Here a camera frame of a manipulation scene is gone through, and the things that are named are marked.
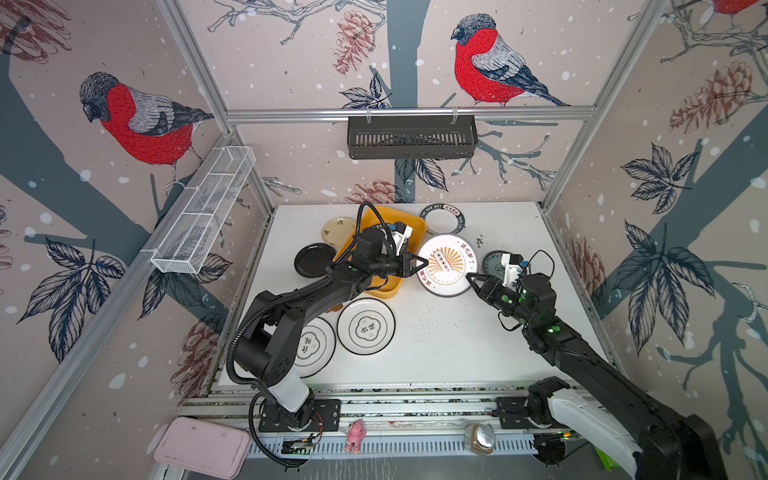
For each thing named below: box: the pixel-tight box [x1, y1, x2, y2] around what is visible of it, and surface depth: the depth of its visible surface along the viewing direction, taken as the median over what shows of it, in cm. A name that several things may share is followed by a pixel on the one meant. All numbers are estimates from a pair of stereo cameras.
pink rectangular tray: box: [153, 417, 252, 480], surface depth 69 cm
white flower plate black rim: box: [336, 297, 396, 356], surface depth 90 cm
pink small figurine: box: [344, 419, 366, 454], surface depth 71 cm
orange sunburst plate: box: [417, 234, 478, 297], surface depth 83 cm
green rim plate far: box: [420, 203, 466, 235], surface depth 120 cm
